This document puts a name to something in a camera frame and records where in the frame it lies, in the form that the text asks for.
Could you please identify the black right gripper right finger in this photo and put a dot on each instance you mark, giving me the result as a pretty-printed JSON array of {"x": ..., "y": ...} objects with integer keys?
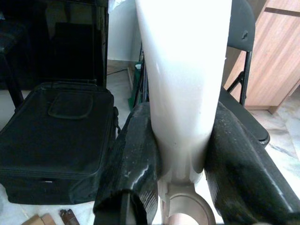
[{"x": 239, "y": 178}]

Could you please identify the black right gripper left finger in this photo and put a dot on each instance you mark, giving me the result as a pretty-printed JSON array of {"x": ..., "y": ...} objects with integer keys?
[{"x": 131, "y": 150}]

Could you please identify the green plastic tool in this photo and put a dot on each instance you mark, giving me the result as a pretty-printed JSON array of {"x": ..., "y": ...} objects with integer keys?
[{"x": 137, "y": 86}]

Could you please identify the black fabric bag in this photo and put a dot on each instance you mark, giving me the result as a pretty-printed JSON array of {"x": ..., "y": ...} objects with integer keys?
[{"x": 54, "y": 145}]

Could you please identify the small dark brown item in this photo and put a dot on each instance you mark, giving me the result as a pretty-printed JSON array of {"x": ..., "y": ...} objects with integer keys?
[{"x": 69, "y": 216}]

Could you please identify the brown cardboard piece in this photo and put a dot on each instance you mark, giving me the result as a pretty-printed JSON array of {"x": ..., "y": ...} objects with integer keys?
[{"x": 39, "y": 219}]

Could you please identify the light wood cabinet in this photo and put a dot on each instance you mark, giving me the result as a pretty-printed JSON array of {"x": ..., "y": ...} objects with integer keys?
[{"x": 276, "y": 58}]

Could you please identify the black glossy cabinet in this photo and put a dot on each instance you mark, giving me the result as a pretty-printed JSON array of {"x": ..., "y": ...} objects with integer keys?
[{"x": 47, "y": 47}]

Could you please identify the black folding chair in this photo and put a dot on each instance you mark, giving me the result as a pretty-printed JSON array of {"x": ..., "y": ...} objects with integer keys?
[{"x": 241, "y": 21}]

